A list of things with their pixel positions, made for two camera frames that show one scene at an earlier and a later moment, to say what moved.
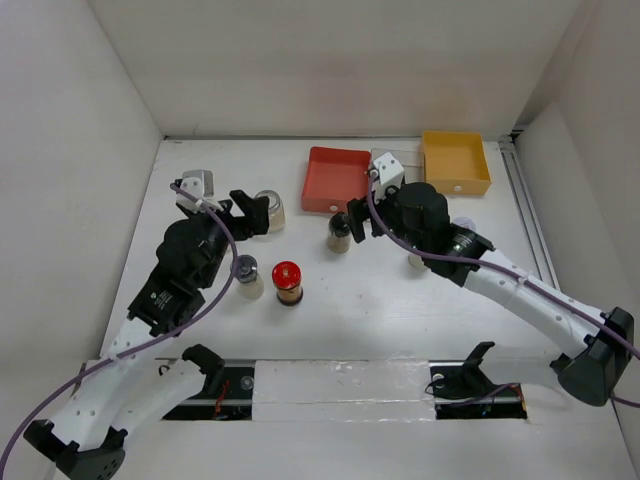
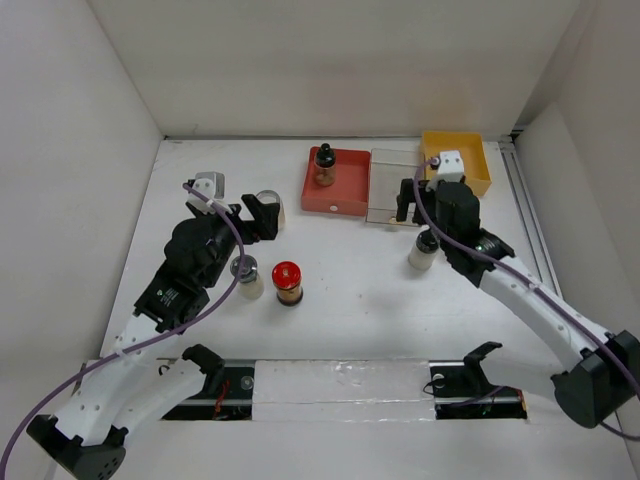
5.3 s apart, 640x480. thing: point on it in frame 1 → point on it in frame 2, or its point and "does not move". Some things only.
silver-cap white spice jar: x=250 y=284 does not move
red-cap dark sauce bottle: x=287 y=280 does not move
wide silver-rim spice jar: x=276 y=210 does not move
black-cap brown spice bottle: x=339 y=225 → x=325 y=165
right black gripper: x=357 y=212 → x=406 y=196
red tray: x=334 y=177 does not move
